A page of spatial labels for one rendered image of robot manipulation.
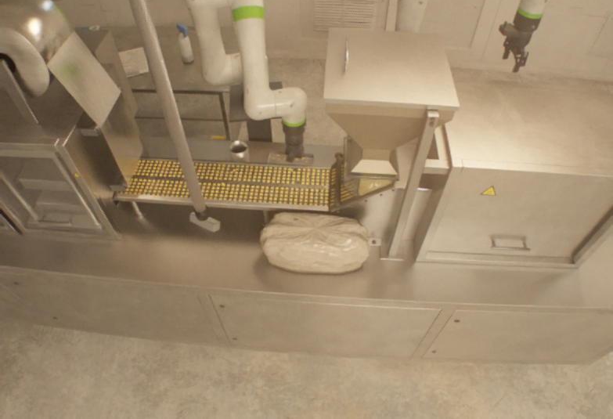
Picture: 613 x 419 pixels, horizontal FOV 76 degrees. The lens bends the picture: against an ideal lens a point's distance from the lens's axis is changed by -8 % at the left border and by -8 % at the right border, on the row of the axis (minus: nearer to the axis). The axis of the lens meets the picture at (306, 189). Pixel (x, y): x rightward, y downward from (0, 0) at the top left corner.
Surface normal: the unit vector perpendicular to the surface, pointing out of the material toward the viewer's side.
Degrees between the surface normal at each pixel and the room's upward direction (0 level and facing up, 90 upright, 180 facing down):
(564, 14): 90
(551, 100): 0
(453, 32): 90
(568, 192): 90
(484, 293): 0
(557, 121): 0
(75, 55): 71
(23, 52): 90
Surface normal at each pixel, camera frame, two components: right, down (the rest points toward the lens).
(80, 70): 0.94, -0.15
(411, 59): 0.00, -0.63
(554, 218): -0.07, 0.77
